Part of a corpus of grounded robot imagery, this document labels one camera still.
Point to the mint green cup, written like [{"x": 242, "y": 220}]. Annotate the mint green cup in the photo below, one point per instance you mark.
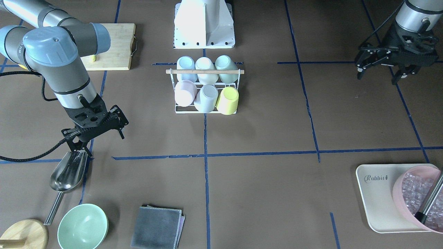
[{"x": 224, "y": 62}]

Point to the green bowl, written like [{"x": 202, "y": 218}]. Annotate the green bowl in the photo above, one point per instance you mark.
[{"x": 83, "y": 227}]

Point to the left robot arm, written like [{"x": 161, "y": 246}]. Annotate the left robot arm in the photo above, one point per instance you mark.
[{"x": 417, "y": 16}]

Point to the yellow cup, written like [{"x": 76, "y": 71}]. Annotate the yellow cup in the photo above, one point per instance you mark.
[{"x": 227, "y": 102}]

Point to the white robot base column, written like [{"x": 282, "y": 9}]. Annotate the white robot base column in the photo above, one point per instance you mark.
[{"x": 204, "y": 24}]

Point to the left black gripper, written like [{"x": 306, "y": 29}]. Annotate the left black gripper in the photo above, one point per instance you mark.
[{"x": 390, "y": 38}]

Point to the pink bowl with ice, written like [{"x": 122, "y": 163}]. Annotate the pink bowl with ice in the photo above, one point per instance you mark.
[{"x": 409, "y": 193}]

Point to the grey cloth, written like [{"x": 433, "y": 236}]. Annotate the grey cloth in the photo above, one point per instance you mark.
[{"x": 157, "y": 228}]

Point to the wooden mug tree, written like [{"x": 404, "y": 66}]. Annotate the wooden mug tree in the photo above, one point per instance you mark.
[{"x": 25, "y": 234}]

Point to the grey cup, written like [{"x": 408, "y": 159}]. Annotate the grey cup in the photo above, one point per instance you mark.
[{"x": 206, "y": 99}]

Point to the beige plastic tray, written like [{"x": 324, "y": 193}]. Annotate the beige plastic tray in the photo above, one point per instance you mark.
[{"x": 383, "y": 211}]

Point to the white wire cup rack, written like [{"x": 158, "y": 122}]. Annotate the white wire cup rack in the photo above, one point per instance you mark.
[{"x": 219, "y": 86}]

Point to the pink cup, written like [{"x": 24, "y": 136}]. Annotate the pink cup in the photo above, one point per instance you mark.
[{"x": 185, "y": 93}]

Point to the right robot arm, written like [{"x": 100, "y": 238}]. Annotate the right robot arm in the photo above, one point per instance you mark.
[{"x": 54, "y": 48}]

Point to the wooden cutting board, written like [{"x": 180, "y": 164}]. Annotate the wooden cutting board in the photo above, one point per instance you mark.
[{"x": 119, "y": 56}]

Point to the steel scoop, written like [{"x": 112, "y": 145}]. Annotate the steel scoop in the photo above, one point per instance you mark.
[{"x": 65, "y": 177}]

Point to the light blue cup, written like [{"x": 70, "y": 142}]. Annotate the light blue cup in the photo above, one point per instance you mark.
[{"x": 186, "y": 63}]

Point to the white cup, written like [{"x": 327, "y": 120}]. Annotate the white cup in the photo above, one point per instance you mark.
[{"x": 206, "y": 65}]

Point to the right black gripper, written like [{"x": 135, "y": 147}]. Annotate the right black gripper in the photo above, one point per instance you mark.
[{"x": 77, "y": 143}]

